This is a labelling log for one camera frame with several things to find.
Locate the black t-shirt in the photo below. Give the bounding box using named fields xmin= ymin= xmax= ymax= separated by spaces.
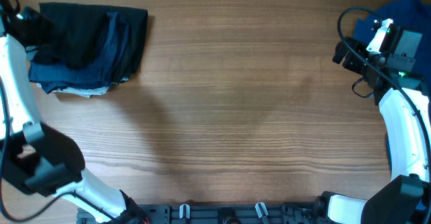
xmin=34 ymin=2 xmax=110 ymax=69

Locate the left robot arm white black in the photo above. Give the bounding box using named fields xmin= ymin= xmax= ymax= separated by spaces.
xmin=1 ymin=28 xmax=149 ymax=223

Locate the blue t-shirt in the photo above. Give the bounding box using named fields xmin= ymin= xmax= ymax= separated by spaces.
xmin=352 ymin=0 xmax=431 ymax=215

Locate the folded white grey garment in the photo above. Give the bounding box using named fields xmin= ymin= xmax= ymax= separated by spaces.
xmin=37 ymin=82 xmax=110 ymax=98

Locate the folded black garment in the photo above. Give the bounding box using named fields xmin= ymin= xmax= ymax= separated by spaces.
xmin=102 ymin=5 xmax=148 ymax=83

